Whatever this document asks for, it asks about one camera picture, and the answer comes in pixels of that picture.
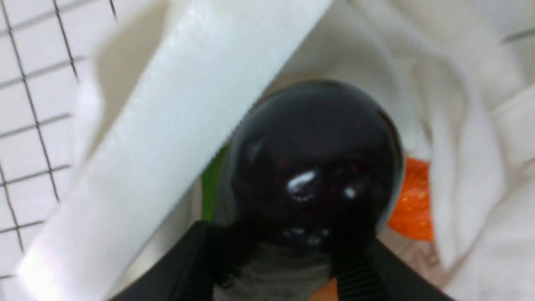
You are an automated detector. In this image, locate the large dark purple eggplant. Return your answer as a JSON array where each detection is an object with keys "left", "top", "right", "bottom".
[{"left": 212, "top": 79, "right": 405, "bottom": 253}]

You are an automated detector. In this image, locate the orange vegetable in bag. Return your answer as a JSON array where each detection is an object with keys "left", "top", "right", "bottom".
[{"left": 388, "top": 157, "right": 434, "bottom": 242}]

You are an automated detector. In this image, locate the white cloth tote bag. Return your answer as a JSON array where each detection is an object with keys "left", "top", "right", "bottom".
[{"left": 18, "top": 0, "right": 534, "bottom": 301}]

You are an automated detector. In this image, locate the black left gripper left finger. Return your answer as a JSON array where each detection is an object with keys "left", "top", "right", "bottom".
[{"left": 110, "top": 221, "right": 255, "bottom": 301}]

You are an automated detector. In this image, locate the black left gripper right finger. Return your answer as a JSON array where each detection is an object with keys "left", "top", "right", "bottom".
[{"left": 331, "top": 240, "right": 452, "bottom": 301}]

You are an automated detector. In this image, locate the green vegetable in bag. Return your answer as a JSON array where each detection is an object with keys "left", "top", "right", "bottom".
[{"left": 201, "top": 147, "right": 227, "bottom": 221}]

